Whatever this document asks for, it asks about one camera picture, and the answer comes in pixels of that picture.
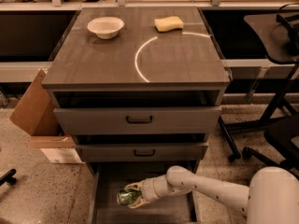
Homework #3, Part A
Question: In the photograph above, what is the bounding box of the yellow sponge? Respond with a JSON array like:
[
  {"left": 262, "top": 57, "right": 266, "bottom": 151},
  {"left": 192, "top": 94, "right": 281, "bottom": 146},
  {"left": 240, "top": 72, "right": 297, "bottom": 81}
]
[{"left": 154, "top": 16, "right": 184, "bottom": 32}]

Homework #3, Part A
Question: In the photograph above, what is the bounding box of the grey drawer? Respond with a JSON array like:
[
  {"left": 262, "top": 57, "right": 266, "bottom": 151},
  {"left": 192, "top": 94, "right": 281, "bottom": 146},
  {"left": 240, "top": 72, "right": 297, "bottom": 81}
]
[
  {"left": 88, "top": 161, "right": 200, "bottom": 224},
  {"left": 75, "top": 142, "right": 208, "bottom": 162},
  {"left": 54, "top": 106, "right": 221, "bottom": 135}
]

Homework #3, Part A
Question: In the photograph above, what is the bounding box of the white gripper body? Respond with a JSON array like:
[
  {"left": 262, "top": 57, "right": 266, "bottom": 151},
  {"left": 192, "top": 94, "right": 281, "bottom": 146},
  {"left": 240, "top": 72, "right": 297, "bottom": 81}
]
[{"left": 141, "top": 175, "right": 170, "bottom": 203}]

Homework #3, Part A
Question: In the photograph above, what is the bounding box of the black chair caster left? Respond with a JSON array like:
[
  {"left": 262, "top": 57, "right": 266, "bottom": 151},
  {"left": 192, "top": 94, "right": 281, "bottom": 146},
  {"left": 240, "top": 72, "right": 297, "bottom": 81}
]
[{"left": 0, "top": 169, "right": 17, "bottom": 186}]

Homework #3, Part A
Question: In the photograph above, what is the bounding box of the black side table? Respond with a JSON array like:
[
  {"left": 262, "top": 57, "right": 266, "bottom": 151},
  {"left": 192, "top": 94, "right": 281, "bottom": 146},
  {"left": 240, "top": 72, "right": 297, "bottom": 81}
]
[{"left": 243, "top": 3, "right": 299, "bottom": 133}]

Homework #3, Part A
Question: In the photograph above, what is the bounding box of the brown cardboard box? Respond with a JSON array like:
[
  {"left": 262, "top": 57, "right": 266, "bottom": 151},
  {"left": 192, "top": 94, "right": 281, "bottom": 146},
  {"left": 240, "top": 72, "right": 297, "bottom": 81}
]
[{"left": 9, "top": 70, "right": 82, "bottom": 164}]

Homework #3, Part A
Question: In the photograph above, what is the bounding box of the black office chair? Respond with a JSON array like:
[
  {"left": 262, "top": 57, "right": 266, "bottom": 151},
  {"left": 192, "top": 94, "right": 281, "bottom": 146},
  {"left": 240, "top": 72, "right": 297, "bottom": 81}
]
[{"left": 219, "top": 113, "right": 299, "bottom": 179}]

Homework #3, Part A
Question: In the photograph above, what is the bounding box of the top grey drawer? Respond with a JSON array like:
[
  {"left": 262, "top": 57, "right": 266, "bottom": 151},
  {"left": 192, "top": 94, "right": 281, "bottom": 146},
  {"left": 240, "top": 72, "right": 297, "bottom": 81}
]
[{"left": 54, "top": 106, "right": 221, "bottom": 135}]

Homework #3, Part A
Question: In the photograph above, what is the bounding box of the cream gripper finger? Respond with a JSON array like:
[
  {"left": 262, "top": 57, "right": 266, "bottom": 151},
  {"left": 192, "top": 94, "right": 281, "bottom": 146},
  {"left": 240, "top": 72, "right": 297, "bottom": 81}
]
[
  {"left": 128, "top": 200, "right": 147, "bottom": 209},
  {"left": 124, "top": 181, "right": 143, "bottom": 191}
]

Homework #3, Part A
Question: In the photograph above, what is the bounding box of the grey drawer cabinet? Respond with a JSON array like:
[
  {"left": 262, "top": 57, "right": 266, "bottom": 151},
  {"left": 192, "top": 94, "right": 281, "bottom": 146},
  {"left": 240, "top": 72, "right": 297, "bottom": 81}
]
[{"left": 41, "top": 7, "right": 231, "bottom": 179}]

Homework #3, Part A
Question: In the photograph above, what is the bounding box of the white bowl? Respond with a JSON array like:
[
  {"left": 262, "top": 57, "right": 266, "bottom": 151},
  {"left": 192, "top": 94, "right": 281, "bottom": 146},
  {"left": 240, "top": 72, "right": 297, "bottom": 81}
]
[{"left": 87, "top": 17, "right": 124, "bottom": 39}]

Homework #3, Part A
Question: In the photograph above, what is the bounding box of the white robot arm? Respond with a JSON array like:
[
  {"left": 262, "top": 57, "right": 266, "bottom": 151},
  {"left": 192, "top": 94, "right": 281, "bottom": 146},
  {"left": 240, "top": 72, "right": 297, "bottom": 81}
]
[{"left": 118, "top": 166, "right": 299, "bottom": 224}]

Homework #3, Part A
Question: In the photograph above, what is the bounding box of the green soda can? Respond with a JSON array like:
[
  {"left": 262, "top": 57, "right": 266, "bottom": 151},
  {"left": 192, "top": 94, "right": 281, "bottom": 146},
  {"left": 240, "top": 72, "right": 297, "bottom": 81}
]
[{"left": 117, "top": 189, "right": 141, "bottom": 206}]

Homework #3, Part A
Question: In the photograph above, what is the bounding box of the middle grey drawer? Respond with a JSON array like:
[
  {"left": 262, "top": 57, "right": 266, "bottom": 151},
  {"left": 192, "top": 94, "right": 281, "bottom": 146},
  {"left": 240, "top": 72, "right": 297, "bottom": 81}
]
[{"left": 75, "top": 142, "right": 208, "bottom": 162}]

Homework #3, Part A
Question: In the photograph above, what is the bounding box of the bottom grey drawer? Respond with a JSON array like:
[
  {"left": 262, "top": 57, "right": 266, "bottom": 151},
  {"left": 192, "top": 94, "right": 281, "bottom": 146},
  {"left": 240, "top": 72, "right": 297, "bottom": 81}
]
[{"left": 88, "top": 161, "right": 200, "bottom": 224}]

